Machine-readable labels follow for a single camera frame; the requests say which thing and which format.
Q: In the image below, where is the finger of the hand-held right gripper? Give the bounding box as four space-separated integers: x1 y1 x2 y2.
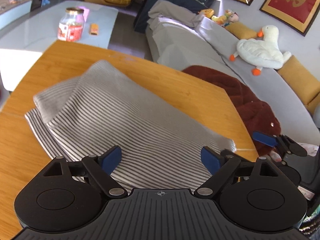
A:
252 131 308 158

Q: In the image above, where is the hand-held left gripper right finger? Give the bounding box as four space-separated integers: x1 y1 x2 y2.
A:
194 146 280 199

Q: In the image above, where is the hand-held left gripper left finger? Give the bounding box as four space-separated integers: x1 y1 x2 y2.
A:
41 145 129 199

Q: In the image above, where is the black white striped garment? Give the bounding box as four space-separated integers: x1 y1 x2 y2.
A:
24 59 237 189

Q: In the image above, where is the pink patterned cloth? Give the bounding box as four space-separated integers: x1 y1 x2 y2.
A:
299 142 320 161

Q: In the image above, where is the large yellow cushion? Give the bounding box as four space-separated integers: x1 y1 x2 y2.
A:
277 55 320 113

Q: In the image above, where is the white goose plush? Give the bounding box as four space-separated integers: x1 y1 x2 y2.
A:
229 25 292 76

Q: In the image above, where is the small yellow cushion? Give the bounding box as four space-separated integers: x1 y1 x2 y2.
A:
226 21 258 40

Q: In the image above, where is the grey sofa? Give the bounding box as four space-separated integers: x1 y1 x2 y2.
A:
145 0 320 130

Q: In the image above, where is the plush doll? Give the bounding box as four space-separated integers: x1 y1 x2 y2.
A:
211 9 239 28

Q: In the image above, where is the yellow plush toy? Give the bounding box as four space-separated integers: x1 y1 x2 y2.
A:
199 8 215 19

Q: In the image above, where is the glass jar with red label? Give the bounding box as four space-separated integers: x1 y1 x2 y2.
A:
57 7 85 42

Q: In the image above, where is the large red framed picture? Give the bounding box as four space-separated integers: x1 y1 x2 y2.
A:
260 0 320 37

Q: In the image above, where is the white coffee table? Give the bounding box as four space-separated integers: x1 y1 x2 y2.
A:
0 0 119 93

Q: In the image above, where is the grey blanket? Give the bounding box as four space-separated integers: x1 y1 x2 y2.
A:
147 0 208 28

